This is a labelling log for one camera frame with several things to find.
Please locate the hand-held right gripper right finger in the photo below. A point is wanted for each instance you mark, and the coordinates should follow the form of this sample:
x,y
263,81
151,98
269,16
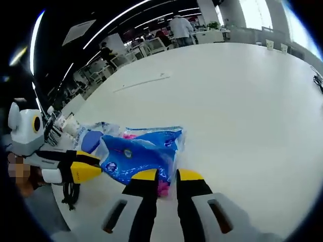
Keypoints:
x,y
191,201

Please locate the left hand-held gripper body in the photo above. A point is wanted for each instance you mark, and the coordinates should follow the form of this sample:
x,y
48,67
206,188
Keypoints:
x,y
24,131

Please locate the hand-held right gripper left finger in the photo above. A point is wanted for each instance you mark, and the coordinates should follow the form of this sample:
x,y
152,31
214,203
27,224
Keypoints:
x,y
145,201

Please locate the white packet with blue print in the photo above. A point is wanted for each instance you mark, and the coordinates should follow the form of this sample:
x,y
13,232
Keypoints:
x,y
88,138

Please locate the blue wipes packet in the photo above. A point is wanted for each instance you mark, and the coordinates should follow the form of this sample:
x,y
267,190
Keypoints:
x,y
141,153

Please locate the white table socket strip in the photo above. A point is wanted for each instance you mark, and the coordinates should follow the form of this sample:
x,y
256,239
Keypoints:
x,y
143,82

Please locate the ceiling air vent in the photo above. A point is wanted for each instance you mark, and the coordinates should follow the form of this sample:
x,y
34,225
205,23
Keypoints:
x,y
78,32

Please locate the curved ceiling light strip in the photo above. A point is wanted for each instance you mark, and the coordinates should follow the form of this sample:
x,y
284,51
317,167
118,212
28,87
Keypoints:
x,y
111,25

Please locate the small paper cup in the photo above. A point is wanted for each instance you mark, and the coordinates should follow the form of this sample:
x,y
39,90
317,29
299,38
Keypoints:
x,y
270,44
284,48

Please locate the potted green plant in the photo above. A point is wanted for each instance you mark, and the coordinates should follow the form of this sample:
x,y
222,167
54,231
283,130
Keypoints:
x,y
214,25

